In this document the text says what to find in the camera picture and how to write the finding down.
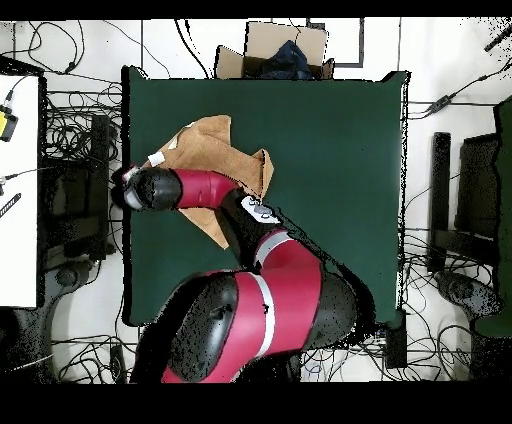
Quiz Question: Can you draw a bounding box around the tan terry towel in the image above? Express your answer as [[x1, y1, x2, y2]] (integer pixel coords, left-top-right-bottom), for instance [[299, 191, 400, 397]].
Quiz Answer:
[[137, 114, 276, 251]]

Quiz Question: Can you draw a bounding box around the black equipment stand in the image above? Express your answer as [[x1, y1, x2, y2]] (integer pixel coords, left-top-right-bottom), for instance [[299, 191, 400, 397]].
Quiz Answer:
[[39, 113, 117, 263]]

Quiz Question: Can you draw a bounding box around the black ruler strip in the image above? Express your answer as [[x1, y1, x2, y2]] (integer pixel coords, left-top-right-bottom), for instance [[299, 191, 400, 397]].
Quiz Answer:
[[0, 192, 22, 219]]

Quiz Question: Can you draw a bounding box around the white desk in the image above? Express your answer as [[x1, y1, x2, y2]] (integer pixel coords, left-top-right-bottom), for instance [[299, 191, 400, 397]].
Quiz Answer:
[[0, 55, 47, 309]]

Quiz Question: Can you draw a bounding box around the yellow and black device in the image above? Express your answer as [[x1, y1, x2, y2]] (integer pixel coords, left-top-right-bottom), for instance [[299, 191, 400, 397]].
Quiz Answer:
[[0, 104, 20, 143]]

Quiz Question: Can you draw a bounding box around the brown cardboard box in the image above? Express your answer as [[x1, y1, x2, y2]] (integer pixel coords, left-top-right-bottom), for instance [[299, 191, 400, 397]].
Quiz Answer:
[[213, 20, 335, 81]]

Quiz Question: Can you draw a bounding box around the dark blue garment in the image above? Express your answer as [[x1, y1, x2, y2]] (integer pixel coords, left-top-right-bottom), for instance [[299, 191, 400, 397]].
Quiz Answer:
[[259, 38, 315, 81]]

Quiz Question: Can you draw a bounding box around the dark green table cloth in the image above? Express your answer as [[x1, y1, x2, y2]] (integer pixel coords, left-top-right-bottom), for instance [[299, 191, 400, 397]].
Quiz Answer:
[[120, 65, 411, 327]]

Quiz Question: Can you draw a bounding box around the black upright bar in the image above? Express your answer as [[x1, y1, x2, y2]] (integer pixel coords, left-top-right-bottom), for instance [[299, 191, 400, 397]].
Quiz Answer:
[[426, 131, 453, 275]]

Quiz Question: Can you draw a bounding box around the black rectangular box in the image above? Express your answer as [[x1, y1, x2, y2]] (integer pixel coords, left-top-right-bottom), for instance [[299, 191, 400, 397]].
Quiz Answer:
[[383, 309, 409, 369]]

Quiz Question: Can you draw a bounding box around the black power adapter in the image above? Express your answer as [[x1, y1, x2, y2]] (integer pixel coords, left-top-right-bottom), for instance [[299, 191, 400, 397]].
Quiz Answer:
[[425, 93, 453, 115]]

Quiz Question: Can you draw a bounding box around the dark green fabric cover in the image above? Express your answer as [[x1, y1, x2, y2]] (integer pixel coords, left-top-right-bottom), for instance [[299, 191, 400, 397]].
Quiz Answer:
[[474, 94, 512, 337]]

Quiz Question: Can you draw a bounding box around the black cable tangle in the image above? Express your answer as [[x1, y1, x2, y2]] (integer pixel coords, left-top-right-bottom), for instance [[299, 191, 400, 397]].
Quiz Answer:
[[51, 325, 141, 384], [399, 225, 495, 381], [42, 69, 124, 169]]

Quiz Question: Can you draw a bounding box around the grey pedestal leg foot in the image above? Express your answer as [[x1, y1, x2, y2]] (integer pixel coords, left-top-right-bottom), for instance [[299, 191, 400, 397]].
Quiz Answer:
[[39, 258, 97, 313], [434, 269, 503, 319]]

